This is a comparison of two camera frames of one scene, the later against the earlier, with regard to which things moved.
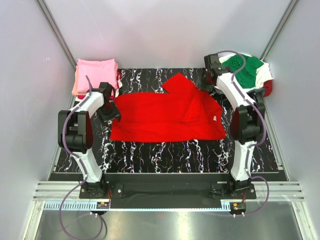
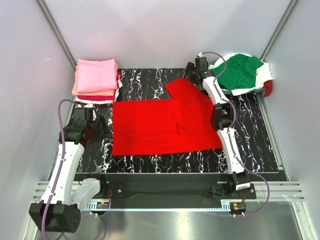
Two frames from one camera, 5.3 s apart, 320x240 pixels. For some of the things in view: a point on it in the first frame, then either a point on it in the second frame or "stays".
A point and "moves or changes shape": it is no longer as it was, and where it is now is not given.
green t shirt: (246, 76) stays
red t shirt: (181, 113) moves or changes shape
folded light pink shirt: (98, 71) stays
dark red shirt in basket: (268, 85) stays
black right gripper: (207, 88) to (189, 67)
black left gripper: (115, 114) to (101, 121)
